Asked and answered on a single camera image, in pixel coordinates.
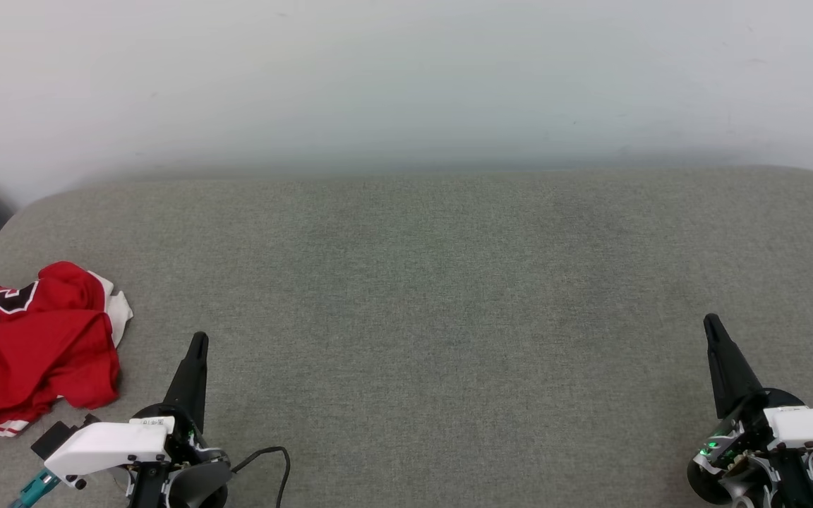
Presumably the red and white basketball jersey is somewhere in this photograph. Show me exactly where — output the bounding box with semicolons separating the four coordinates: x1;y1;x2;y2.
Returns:
0;261;133;438

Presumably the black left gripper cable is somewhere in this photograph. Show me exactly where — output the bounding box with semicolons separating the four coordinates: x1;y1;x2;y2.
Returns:
230;446;291;508

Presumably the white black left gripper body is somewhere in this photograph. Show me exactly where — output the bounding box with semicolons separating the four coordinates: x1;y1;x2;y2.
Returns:
43;404;231;488

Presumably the grey fabric sofa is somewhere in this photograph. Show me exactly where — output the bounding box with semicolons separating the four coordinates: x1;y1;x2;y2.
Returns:
0;166;813;508

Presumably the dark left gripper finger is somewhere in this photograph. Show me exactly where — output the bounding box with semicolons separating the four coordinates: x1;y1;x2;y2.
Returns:
163;332;210;433

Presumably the teal left cable connector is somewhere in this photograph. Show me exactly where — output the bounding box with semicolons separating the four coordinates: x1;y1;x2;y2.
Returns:
10;468;61;508

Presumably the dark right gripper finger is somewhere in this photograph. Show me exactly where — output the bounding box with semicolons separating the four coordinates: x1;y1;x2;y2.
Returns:
703;314;765;419

